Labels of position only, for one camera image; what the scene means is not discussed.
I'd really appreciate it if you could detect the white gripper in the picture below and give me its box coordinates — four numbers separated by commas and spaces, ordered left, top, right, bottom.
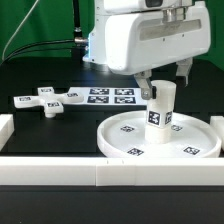
104, 0, 211, 100

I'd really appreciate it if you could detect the white round table top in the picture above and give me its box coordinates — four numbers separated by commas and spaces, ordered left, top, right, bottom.
97, 111, 222, 159

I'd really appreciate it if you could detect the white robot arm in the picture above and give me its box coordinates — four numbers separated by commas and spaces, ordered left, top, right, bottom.
83, 0, 211, 100

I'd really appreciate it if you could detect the white right barrier block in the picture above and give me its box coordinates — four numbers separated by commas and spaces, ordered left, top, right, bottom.
210, 116, 224, 151

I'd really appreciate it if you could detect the white barrier block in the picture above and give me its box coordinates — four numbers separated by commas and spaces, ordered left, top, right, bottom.
0, 114, 14, 151
210, 116, 224, 151

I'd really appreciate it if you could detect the white marker sheet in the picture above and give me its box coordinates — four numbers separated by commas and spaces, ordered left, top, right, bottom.
68, 87, 146, 106

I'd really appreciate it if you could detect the white cross-shaped table base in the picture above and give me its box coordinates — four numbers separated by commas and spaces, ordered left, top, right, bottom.
14, 87, 84, 118

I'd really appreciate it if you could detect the white left barrier block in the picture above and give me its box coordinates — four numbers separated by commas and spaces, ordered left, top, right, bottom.
0, 114, 14, 151

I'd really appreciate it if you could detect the black vertical cable connector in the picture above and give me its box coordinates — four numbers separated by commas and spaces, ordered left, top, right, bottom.
72, 0, 82, 58

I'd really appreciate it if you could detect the black cable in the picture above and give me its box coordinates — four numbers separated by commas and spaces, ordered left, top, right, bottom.
0, 39, 88, 66

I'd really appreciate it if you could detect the grey cable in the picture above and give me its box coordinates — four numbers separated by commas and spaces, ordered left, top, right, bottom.
1, 0, 40, 62

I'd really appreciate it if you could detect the white front barrier wall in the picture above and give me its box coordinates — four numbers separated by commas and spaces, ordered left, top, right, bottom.
0, 157, 224, 186

